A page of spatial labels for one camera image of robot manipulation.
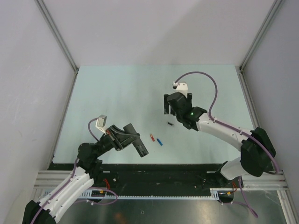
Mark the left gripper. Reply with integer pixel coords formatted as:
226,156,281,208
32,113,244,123
93,124,140,158

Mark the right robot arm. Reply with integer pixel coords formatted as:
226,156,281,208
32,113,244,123
164,92,276,187

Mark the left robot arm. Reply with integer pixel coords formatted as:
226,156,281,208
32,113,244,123
22,124,142,224

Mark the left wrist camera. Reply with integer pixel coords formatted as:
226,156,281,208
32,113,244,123
95,115,107,133

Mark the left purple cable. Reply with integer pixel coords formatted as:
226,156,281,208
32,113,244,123
87,118,100,143

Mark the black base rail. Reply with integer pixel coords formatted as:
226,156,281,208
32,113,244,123
46,163,234,196

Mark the white cable duct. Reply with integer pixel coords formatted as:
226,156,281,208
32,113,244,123
78,189,233,200

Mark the right aluminium frame post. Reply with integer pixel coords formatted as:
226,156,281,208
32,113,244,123
239,0,285,72

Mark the aluminium frame post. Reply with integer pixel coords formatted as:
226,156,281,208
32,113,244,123
34,0,79,74
239,0,285,72

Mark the left aluminium frame post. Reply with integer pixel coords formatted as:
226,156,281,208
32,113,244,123
34,0,79,74

